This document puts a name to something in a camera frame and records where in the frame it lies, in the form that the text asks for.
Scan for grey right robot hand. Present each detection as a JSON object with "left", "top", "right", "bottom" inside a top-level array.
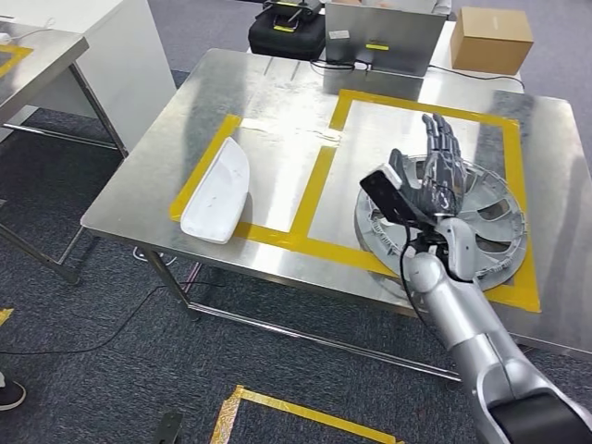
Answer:
[{"left": 388, "top": 113, "right": 467, "bottom": 222}]

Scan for grey plastic wheel hubcap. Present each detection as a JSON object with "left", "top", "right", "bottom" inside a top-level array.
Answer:
[{"left": 355, "top": 153, "right": 529, "bottom": 294}]

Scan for yellow tape on workbench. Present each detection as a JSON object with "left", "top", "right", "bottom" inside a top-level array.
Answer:
[{"left": 168, "top": 88, "right": 541, "bottom": 314}]

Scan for white flat part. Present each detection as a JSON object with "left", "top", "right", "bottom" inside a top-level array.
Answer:
[{"left": 180, "top": 136, "right": 251, "bottom": 245}]

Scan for pale workbench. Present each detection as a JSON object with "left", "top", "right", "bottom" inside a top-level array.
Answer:
[{"left": 80, "top": 47, "right": 592, "bottom": 384}]

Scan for brown cardboard box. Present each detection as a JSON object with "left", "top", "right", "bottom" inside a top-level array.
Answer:
[{"left": 449, "top": 6, "right": 534, "bottom": 76}]

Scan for silver laptop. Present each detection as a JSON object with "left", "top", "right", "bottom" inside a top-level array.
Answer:
[{"left": 325, "top": 0, "right": 448, "bottom": 78}]

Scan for black object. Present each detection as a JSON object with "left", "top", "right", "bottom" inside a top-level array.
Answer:
[{"left": 248, "top": 0, "right": 327, "bottom": 61}]

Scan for white panel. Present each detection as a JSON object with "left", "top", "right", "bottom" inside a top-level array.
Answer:
[{"left": 0, "top": 0, "right": 177, "bottom": 153}]

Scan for stainless steel table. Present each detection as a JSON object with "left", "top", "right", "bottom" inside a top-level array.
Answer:
[{"left": 0, "top": 21, "right": 129, "bottom": 286}]

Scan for yellow tape on steel table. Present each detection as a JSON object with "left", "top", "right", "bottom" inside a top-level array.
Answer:
[{"left": 0, "top": 43, "right": 34, "bottom": 80}]

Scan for person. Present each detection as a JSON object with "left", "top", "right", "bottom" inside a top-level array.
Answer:
[{"left": 0, "top": 370, "right": 27, "bottom": 412}]

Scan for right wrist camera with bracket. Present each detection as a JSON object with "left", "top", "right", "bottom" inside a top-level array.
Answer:
[{"left": 359, "top": 164, "right": 436, "bottom": 233}]

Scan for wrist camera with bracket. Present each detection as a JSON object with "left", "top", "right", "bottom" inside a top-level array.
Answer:
[
  {"left": 153, "top": 412, "right": 184, "bottom": 444},
  {"left": 359, "top": 164, "right": 436, "bottom": 233}
]

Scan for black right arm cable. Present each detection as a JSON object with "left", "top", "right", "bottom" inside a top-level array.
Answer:
[{"left": 399, "top": 225, "right": 433, "bottom": 323}]

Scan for black laptop cable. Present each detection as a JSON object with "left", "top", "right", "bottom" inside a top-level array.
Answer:
[{"left": 427, "top": 63, "right": 526, "bottom": 93}]

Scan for black cable with white plug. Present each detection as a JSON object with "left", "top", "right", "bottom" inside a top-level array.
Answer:
[{"left": 309, "top": 57, "right": 371, "bottom": 71}]

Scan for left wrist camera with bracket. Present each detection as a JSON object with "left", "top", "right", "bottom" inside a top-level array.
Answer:
[{"left": 153, "top": 412, "right": 184, "bottom": 444}]

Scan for black floor cable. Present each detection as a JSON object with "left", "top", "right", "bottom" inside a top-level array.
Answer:
[{"left": 0, "top": 280, "right": 224, "bottom": 357}]

